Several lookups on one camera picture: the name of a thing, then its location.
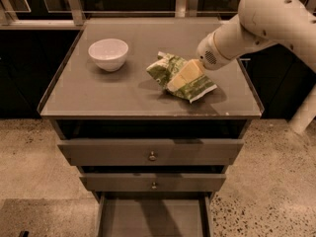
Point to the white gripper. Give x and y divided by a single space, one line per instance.
207 53

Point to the green jalapeno chip bag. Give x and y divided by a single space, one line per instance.
167 65

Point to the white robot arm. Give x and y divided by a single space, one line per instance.
257 25

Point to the grey drawer cabinet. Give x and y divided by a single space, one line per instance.
84 101

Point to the grey middle drawer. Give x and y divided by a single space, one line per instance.
151 182

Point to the grey drawer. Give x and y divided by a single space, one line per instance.
150 152
154 215
151 182

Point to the grey top drawer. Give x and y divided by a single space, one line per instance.
150 152

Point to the grey bottom drawer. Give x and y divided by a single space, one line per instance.
154 215

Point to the white ceramic bowl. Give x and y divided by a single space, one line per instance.
109 54

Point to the white pole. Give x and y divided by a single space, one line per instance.
305 113

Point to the metal window rail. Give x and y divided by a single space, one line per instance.
66 14

